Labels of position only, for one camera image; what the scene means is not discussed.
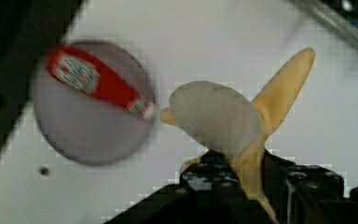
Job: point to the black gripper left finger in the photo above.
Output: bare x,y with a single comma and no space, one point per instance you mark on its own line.
209,192

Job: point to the red ketchup bottle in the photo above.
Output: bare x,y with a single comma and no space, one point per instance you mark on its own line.
82,71

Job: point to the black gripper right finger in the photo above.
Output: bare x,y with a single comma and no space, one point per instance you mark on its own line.
307,194

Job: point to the plush peeled banana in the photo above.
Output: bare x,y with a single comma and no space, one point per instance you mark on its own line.
224,121

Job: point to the pale pink round plate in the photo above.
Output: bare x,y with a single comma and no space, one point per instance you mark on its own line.
87,130

